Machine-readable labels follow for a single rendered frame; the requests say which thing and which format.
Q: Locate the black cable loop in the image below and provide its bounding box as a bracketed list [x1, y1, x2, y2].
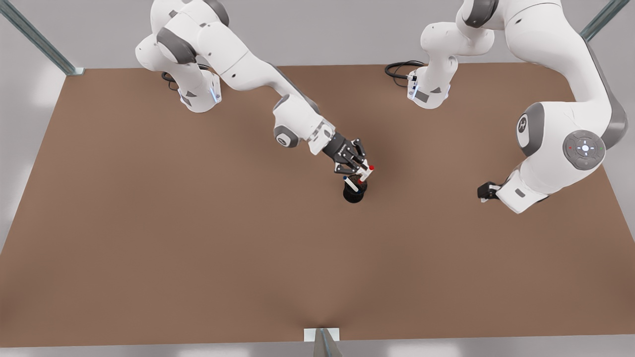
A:
[161, 63, 214, 93]
[384, 60, 427, 88]

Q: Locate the silver frame post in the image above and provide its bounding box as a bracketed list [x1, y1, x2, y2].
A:
[0, 0, 85, 76]
[304, 327, 342, 357]
[579, 0, 632, 42]

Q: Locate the black pen holder cup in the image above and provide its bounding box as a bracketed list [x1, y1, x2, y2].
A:
[343, 175, 369, 204]

